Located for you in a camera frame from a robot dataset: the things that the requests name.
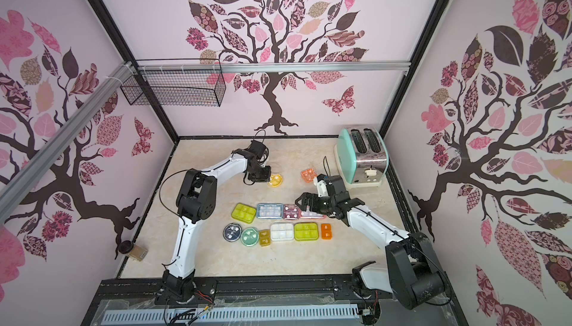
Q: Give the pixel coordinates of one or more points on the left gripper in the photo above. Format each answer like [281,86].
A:
[266,178]

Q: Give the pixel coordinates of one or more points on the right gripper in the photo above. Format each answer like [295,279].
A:
[316,201]

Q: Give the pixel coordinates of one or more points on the pink rectangular pillbox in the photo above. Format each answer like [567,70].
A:
[310,215]

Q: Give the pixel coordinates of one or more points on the orange two-cell pillbox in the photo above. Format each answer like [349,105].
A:
[326,231]

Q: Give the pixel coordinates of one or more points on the yellow round pillbox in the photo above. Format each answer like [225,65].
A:
[275,180]

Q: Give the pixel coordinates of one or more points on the orange small pillbox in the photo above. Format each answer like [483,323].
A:
[308,175]

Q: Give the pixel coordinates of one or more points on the lime green square pillbox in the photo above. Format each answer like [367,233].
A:
[306,232]

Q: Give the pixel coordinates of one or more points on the magenta small pillbox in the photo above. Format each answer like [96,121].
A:
[290,212]

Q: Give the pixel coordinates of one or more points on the teal rectangular pillbox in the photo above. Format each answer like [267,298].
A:
[270,211]

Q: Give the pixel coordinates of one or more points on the white square pillbox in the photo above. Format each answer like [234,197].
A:
[282,232]

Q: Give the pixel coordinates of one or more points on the yellow small pillbox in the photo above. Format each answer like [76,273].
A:
[264,237]

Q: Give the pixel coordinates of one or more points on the navy round pillbox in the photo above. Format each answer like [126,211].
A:
[232,232]

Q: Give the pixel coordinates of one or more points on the green round pillbox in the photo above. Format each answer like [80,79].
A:
[250,237]

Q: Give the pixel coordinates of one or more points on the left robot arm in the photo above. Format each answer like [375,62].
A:
[196,202]

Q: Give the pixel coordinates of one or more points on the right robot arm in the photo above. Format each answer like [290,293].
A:
[413,275]

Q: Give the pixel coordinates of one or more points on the mint green toaster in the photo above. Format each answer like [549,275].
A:
[361,157]

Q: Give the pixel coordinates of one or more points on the brown lidded jar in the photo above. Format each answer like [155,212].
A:
[132,250]

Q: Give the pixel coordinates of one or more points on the black wire basket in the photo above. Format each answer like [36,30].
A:
[176,82]

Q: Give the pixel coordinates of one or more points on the aluminium rail bar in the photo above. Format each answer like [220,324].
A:
[237,68]

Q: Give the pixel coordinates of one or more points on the white cable duct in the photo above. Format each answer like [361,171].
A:
[231,315]

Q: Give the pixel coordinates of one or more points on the left aluminium rail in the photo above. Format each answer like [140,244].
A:
[19,187]

